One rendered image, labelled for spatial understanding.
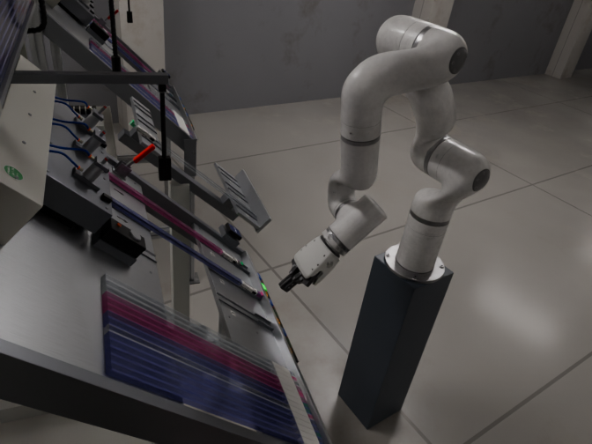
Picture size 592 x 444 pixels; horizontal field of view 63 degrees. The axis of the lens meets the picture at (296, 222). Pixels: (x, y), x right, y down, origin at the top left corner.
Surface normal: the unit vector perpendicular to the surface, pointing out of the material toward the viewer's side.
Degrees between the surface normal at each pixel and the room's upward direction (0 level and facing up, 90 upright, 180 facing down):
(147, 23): 90
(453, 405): 0
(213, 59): 90
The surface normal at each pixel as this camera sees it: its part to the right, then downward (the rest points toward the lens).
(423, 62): -0.25, 0.56
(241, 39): 0.55, 0.51
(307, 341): 0.12, -0.83
